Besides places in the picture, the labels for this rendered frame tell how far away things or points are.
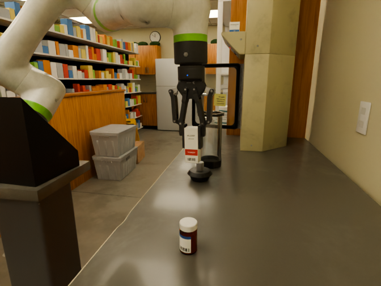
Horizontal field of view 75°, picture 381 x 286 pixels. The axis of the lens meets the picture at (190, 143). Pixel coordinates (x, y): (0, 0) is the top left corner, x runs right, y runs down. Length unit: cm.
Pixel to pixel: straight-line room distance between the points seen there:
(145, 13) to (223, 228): 54
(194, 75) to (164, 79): 573
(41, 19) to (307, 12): 132
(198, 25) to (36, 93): 71
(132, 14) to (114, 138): 268
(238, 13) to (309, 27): 41
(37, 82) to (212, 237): 88
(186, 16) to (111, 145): 275
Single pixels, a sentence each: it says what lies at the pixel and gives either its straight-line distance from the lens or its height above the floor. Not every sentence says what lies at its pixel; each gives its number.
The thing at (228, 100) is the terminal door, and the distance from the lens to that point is 158.
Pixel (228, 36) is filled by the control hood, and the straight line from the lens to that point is 127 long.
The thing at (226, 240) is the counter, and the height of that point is 94.
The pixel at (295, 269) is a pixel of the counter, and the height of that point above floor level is 94.
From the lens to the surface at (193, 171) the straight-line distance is 89.
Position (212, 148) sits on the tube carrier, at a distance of 100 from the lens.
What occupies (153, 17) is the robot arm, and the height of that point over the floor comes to 143.
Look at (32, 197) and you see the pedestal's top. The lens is 99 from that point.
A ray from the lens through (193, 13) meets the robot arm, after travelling 69.
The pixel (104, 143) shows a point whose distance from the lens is 334.
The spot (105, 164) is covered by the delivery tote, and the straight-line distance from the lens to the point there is 343.
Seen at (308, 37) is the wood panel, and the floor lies 153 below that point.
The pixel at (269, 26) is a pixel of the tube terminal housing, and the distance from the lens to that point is 128.
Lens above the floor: 129
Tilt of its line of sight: 14 degrees down
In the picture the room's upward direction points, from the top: straight up
